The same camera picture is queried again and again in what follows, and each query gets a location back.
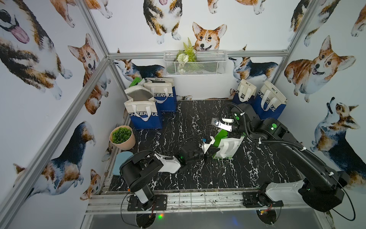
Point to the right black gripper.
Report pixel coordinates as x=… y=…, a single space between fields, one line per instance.
x=234 y=129

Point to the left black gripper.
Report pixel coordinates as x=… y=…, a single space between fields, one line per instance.
x=202 y=151

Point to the green white bag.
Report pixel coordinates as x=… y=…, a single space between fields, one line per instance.
x=136 y=81
x=227 y=146

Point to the blue white bag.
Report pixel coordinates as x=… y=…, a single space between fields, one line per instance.
x=163 y=91

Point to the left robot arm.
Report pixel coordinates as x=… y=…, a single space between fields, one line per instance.
x=138 y=170

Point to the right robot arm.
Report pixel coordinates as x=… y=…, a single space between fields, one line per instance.
x=322 y=188

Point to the fern and white flower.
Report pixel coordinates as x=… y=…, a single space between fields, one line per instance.
x=186 y=58

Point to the light blue cutting board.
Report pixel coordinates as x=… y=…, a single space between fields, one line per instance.
x=119 y=160

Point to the potted green plant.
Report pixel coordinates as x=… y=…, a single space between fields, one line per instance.
x=123 y=138

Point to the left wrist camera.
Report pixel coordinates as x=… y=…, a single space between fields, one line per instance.
x=206 y=146

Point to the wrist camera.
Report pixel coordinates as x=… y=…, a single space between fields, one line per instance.
x=226 y=124
x=206 y=146

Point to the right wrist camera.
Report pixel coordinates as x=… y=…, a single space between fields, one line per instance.
x=226 y=124

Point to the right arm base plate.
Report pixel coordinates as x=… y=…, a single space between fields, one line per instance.
x=259 y=200

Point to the white wire basket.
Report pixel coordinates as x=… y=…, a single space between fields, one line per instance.
x=197 y=63

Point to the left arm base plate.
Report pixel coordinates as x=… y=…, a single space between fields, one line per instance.
x=159 y=202

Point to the aluminium front rail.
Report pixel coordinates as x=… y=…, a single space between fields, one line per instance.
x=175 y=203

